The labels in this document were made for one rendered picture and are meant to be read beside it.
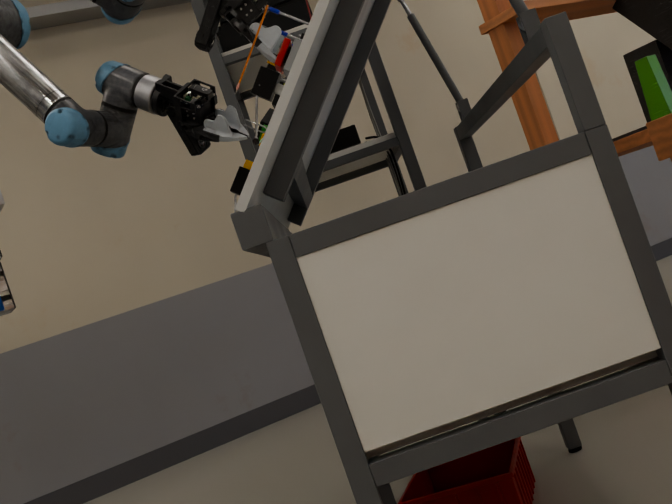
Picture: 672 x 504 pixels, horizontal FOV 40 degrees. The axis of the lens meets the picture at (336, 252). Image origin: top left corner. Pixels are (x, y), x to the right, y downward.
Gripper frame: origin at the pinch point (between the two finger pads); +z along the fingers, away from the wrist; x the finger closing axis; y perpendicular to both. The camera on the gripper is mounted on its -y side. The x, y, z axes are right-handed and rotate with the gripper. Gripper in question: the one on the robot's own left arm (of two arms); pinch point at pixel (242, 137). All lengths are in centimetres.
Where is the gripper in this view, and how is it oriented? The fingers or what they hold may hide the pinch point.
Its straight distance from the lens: 187.4
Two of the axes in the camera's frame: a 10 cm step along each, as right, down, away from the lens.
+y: 0.1, -7.0, -7.1
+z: 8.6, 3.7, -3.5
